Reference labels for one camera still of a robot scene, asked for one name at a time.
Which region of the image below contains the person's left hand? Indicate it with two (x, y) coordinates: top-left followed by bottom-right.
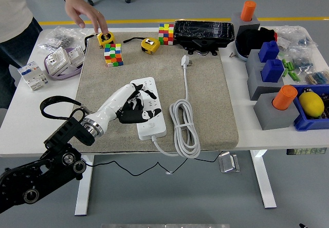
(64, 0), (108, 35)

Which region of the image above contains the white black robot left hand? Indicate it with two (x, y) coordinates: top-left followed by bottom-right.
(87, 83), (162, 136)

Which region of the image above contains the yellow tape measure black label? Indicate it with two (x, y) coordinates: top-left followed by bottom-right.
(84, 31), (116, 48)

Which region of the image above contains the white power strip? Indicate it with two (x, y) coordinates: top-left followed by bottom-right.
(130, 77), (167, 141)

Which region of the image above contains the colourful scrambled puzzle cube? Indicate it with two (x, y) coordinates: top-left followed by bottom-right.
(104, 43), (124, 68)

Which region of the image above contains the colourful cube with yellow cross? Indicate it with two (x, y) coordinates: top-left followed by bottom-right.
(158, 23), (175, 46)

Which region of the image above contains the black plastic-wrapped box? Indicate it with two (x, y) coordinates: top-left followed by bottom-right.
(173, 20), (236, 57)

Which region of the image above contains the clear bag of metal parts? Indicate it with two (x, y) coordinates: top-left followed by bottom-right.
(38, 25), (91, 50)

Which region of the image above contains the white table leg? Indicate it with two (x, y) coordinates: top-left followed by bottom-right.
(250, 149), (278, 210)
(74, 155), (95, 216)

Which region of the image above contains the lilac tray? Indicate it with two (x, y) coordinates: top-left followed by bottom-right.
(43, 47), (85, 81)

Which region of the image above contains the person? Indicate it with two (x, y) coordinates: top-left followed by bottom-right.
(0, 0), (43, 109)

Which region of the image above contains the yellow tape measure silver clip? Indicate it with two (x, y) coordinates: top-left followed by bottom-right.
(123, 36), (161, 55)

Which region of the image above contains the table control panel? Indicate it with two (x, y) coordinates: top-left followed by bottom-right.
(286, 148), (327, 156)

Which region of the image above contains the white circuit breaker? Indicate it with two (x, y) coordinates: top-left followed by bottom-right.
(17, 61), (50, 91)

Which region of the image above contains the grey-brown mat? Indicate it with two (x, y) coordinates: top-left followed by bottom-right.
(69, 31), (240, 155)

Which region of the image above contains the blue plastic bin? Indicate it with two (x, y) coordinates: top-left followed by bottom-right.
(290, 84), (329, 132)

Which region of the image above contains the grey block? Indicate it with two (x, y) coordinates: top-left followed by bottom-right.
(253, 92), (301, 131)
(245, 49), (268, 71)
(246, 65), (286, 101)
(230, 12), (261, 40)

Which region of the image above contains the yellow lemon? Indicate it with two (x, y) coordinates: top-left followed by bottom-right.
(298, 91), (325, 118)

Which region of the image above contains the orange cylinder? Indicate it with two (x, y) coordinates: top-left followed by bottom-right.
(240, 1), (257, 22)
(272, 85), (298, 110)

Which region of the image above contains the clear bag of resistors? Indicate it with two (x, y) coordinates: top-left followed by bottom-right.
(304, 70), (329, 85)

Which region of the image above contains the black cloth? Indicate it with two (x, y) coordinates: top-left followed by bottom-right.
(235, 27), (277, 56)

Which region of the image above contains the blue block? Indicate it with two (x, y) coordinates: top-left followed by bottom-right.
(258, 41), (280, 63)
(261, 59), (285, 83)

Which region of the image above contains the clear bag of blue parts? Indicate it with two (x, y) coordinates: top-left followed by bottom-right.
(276, 25), (318, 49)
(289, 45), (316, 71)

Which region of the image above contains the white wall switch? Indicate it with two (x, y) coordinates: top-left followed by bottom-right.
(67, 46), (85, 68)

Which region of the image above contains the white wall socket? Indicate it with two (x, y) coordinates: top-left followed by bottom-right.
(45, 47), (70, 75)

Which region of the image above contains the thin black adapter cord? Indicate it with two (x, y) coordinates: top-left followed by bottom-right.
(81, 150), (223, 177)

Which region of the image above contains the white power strip cable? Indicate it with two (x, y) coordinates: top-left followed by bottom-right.
(151, 54), (202, 159)

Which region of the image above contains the silver metal bracket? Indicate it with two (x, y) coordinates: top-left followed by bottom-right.
(217, 153), (241, 174)

